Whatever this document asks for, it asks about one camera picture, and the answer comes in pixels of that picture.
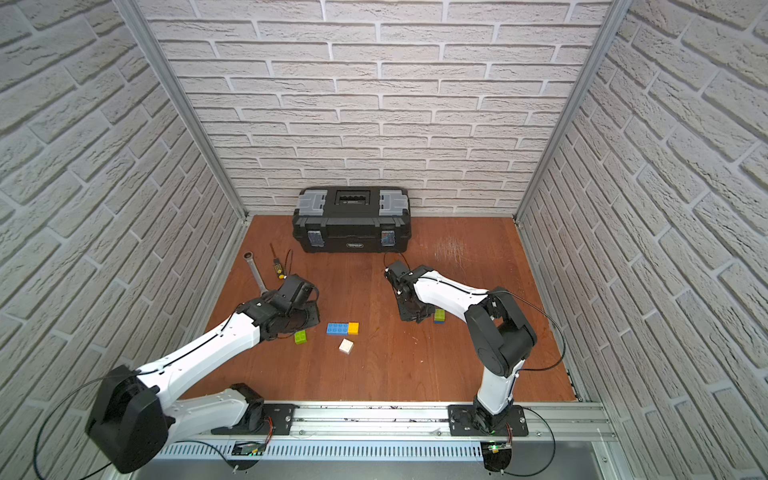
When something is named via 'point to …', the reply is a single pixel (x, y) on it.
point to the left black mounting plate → (278, 421)
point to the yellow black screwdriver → (278, 267)
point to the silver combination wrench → (248, 256)
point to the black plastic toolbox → (353, 219)
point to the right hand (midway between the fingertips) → (419, 312)
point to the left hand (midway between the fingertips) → (321, 310)
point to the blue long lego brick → (337, 329)
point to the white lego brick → (346, 346)
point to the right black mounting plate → (461, 422)
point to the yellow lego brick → (353, 328)
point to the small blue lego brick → (439, 322)
